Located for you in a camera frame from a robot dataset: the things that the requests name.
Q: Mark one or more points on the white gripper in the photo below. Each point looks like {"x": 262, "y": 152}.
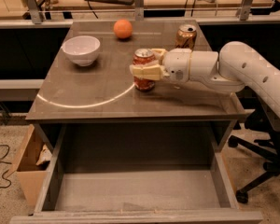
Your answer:
{"x": 176, "y": 64}

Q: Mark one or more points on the red coke can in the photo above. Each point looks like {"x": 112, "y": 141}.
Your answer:
{"x": 141, "y": 57}

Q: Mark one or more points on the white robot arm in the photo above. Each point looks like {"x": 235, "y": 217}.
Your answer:
{"x": 231, "y": 69}

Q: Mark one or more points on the gold soda can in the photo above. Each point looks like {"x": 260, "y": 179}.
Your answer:
{"x": 186, "y": 36}

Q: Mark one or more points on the grey cabinet counter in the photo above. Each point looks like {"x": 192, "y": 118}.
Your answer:
{"x": 99, "y": 103}

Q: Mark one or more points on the grey open top drawer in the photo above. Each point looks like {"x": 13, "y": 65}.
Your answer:
{"x": 137, "y": 174}

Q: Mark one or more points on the orange fruit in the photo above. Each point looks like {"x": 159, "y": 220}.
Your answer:
{"x": 123, "y": 29}

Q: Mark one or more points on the white bowl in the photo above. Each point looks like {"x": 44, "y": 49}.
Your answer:
{"x": 82, "y": 50}

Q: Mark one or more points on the crumpled paper in box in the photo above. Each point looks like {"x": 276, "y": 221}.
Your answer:
{"x": 44, "y": 156}

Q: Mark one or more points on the black office chair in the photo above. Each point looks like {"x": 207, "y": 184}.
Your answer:
{"x": 267, "y": 149}

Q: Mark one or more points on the cardboard box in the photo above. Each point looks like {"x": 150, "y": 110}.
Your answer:
{"x": 30, "y": 175}

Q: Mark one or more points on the metal frame post middle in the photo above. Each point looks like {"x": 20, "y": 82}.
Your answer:
{"x": 139, "y": 9}

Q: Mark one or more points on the metal frame post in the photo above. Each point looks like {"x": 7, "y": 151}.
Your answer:
{"x": 139, "y": 9}
{"x": 31, "y": 3}
{"x": 244, "y": 10}

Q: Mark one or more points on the metal frame post right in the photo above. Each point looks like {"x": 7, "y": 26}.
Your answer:
{"x": 244, "y": 10}

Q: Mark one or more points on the metal frame post left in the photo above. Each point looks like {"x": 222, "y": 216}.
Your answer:
{"x": 31, "y": 3}

